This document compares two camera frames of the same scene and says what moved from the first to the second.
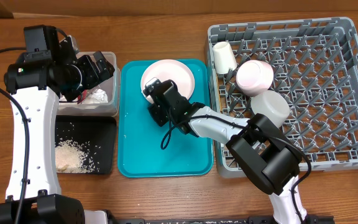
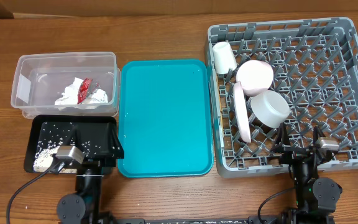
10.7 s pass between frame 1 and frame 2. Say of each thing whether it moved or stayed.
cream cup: stayed
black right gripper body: moved
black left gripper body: moved
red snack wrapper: stayed
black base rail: stayed
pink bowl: stayed
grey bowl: stayed
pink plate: moved
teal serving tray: stayed
